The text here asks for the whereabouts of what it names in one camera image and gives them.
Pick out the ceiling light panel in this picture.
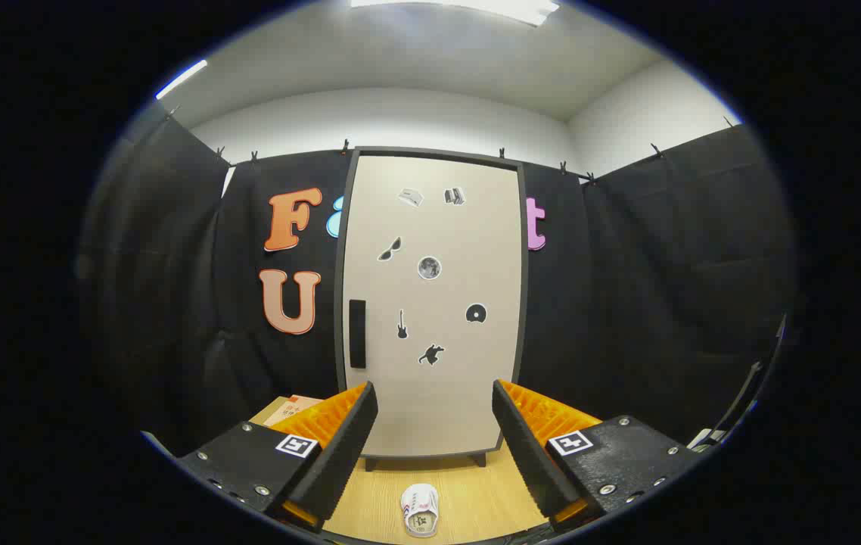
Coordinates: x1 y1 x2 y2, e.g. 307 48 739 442
350 0 560 28

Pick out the thin black stand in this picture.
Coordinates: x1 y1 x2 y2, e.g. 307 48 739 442
710 314 787 447

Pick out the dark grey shoe cabinet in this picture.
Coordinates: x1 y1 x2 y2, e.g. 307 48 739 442
334 146 528 472

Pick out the light grey board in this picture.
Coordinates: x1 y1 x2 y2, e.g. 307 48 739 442
139 430 174 457

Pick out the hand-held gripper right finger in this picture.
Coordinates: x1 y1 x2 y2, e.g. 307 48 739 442
492 380 696 531

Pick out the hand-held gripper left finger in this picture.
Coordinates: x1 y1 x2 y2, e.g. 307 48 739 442
177 381 378 531

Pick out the ceiling light strip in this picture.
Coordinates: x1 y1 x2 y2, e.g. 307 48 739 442
155 59 208 100

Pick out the white shoe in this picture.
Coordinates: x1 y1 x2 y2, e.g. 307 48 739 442
400 484 440 537

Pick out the beige cover book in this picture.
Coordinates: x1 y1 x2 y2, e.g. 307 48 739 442
263 395 324 428

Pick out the white sheet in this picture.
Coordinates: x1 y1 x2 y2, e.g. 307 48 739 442
686 428 726 453

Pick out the black door handle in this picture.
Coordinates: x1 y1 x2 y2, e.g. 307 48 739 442
349 300 367 369

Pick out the black backdrop cloth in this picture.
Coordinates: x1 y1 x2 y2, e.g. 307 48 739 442
79 106 798 455

